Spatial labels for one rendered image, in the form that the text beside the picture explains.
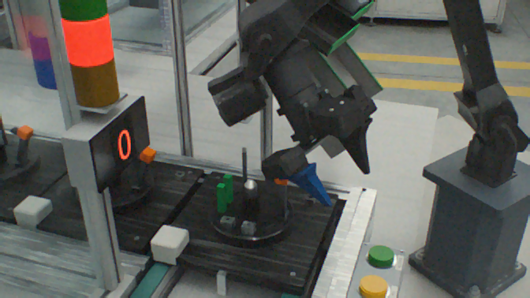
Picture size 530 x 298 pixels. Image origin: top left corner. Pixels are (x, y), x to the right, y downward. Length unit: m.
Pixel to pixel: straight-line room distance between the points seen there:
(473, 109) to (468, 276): 0.29
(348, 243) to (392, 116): 0.66
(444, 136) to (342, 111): 0.78
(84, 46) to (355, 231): 0.53
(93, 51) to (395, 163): 0.84
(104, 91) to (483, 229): 0.59
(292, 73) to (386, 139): 0.70
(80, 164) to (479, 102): 0.54
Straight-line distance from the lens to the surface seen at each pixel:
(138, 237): 0.94
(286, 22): 0.73
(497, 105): 0.87
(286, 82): 0.76
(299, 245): 0.91
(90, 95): 0.68
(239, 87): 0.77
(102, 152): 0.68
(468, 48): 0.83
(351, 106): 0.74
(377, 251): 0.91
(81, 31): 0.66
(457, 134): 1.50
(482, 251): 0.97
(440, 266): 1.03
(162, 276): 0.91
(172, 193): 1.03
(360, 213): 1.00
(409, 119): 1.54
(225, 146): 1.38
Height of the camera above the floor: 1.56
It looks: 31 degrees down
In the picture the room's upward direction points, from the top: straight up
